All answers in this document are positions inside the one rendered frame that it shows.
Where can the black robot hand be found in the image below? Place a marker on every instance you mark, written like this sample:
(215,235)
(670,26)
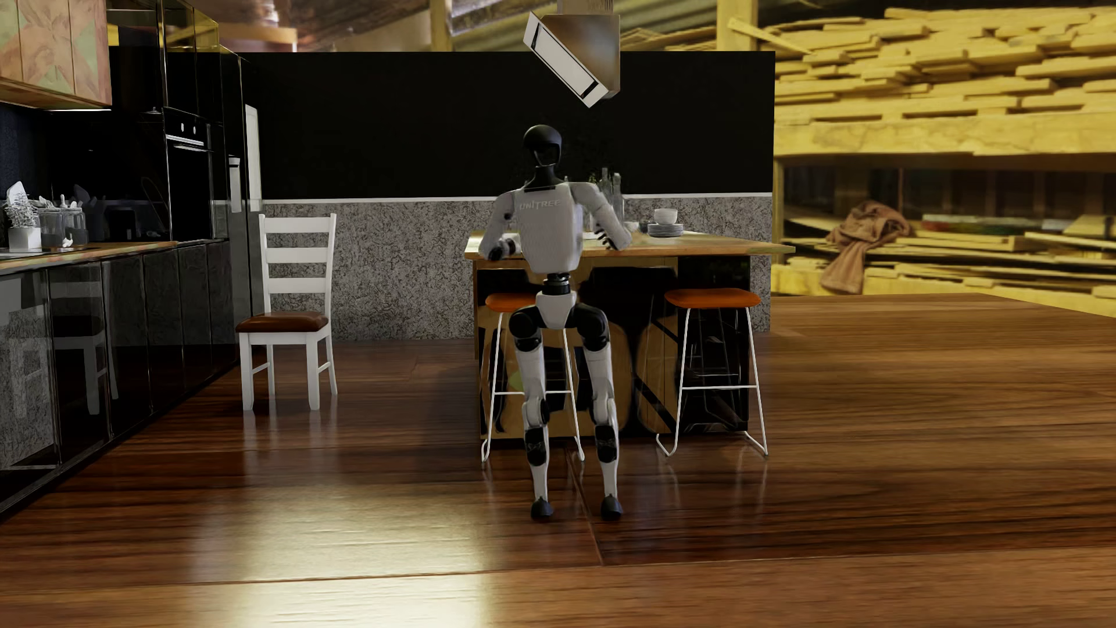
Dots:
(614,242)
(500,251)

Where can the clear glass bottle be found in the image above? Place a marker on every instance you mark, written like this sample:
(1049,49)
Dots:
(616,196)
(604,185)

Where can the orange seat white bar stool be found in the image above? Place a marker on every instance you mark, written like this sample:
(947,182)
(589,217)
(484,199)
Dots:
(712,298)
(506,302)

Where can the stack of grey plates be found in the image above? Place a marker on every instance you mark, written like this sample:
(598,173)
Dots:
(665,230)

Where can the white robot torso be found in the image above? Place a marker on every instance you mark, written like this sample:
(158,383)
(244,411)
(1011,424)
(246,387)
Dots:
(551,228)

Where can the white bowl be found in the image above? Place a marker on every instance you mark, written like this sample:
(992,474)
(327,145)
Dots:
(665,215)

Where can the wooden kitchen island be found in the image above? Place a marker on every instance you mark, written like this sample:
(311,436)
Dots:
(697,247)

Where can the black robot head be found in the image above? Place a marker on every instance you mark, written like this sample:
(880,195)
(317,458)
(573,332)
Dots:
(542,146)

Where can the white black right robot leg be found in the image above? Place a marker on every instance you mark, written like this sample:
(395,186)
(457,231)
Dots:
(534,384)

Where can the white black robot leg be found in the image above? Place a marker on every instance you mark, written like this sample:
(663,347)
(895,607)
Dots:
(601,384)
(534,384)

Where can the white black left robot leg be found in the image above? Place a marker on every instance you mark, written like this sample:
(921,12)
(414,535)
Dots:
(601,384)

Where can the white steel range hood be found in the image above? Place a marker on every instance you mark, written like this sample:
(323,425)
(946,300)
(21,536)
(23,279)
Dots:
(582,48)

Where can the white wooden chair brown seat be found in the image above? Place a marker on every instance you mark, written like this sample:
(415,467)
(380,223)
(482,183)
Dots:
(297,281)

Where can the brown draped cloth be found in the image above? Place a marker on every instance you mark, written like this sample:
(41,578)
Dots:
(859,240)

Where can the black built-in oven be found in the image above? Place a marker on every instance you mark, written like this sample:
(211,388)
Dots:
(187,183)

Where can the wooden plank storage rack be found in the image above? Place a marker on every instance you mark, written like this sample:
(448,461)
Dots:
(950,131)

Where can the black glossy base cabinets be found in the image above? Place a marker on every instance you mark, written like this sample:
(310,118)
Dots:
(105,340)

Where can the glass storage jar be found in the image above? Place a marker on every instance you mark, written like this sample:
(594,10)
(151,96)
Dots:
(76,226)
(51,228)

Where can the white utensil holder pot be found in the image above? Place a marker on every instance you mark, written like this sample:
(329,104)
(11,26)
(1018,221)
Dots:
(23,234)

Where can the wooden wall cabinet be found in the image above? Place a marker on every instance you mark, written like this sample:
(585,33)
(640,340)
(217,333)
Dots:
(52,48)

